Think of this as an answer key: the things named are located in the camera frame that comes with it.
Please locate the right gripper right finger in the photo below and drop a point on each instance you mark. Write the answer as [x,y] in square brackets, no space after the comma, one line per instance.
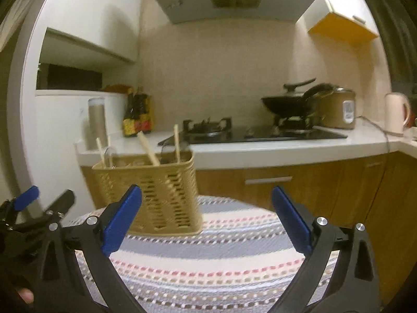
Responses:
[354,284]

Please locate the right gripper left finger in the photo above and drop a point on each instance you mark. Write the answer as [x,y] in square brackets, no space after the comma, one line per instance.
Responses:
[97,237]

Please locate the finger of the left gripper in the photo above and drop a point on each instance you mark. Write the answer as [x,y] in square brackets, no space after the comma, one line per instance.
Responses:
[62,204]
[26,198]

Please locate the wooden chopstick across spoons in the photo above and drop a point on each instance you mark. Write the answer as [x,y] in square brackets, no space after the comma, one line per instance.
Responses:
[177,143]

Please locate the person's left hand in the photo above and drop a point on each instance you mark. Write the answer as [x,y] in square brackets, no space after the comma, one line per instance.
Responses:
[26,295]

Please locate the yellow plastic utensil basket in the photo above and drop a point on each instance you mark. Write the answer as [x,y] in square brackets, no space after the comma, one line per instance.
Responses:
[169,192]

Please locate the beige thermos flask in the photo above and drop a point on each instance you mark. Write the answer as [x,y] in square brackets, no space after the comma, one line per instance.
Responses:
[97,123]

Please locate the white refrigerator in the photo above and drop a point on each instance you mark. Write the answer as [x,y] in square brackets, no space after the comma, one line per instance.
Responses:
[62,121]

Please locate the wooden base cabinets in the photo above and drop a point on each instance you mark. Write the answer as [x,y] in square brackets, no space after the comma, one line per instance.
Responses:
[378,191]

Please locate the red label sauce bottle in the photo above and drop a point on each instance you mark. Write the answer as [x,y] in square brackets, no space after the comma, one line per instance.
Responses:
[144,110]

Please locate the striped woven table mat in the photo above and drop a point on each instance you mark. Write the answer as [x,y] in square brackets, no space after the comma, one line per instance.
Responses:
[241,261]

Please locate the black gas stove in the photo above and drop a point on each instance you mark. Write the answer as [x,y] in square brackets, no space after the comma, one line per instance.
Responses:
[223,131]

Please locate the brown rice cooker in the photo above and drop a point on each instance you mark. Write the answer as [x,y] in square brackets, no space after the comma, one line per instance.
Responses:
[336,108]

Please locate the white upper left cabinet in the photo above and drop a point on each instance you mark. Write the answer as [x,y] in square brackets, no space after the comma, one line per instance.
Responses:
[94,35]

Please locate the pink electric kettle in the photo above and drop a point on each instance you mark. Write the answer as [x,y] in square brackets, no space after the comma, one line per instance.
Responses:
[397,113]

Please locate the black wok with lid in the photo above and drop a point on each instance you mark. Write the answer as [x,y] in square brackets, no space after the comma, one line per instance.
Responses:
[293,103]

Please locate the orange bottom wall cabinet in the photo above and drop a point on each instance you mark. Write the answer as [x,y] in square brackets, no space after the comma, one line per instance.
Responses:
[347,21]

